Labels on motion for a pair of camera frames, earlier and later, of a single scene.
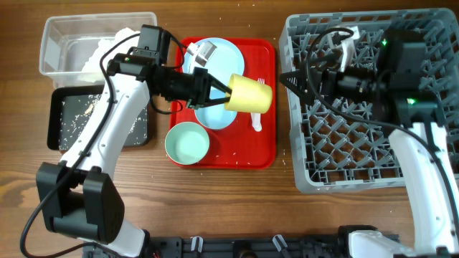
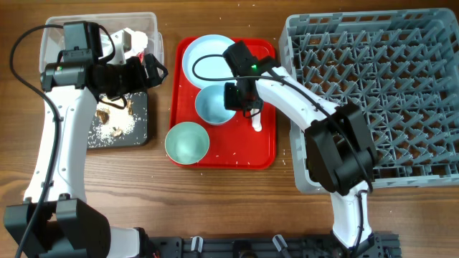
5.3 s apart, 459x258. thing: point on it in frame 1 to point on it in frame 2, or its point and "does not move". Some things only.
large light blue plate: [226, 61] does not move
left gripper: [201, 88] to [139, 81]
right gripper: [308, 98] to [229, 101]
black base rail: [237, 246] does not move
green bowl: [187, 143] does not move
